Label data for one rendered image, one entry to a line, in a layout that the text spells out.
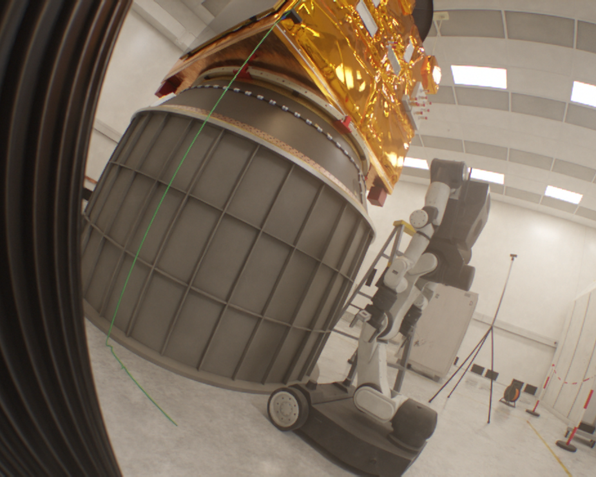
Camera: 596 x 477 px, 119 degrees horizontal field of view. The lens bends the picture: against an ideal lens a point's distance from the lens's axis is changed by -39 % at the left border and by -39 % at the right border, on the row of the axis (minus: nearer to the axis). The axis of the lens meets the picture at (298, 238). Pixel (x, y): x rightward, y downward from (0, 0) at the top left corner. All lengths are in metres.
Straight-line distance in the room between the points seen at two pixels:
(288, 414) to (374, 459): 0.42
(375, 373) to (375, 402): 0.14
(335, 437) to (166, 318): 0.91
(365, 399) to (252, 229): 0.93
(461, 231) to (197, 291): 1.20
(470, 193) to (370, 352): 0.84
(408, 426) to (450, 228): 0.86
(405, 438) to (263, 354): 0.83
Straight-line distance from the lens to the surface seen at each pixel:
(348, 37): 2.15
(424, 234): 1.16
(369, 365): 1.34
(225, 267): 1.34
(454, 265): 1.29
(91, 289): 1.67
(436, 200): 1.20
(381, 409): 1.28
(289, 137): 1.54
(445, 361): 4.70
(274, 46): 1.77
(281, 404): 1.33
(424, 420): 1.28
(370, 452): 1.22
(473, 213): 1.34
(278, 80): 1.87
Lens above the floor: 0.65
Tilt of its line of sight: 7 degrees up
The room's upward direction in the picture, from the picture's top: 25 degrees clockwise
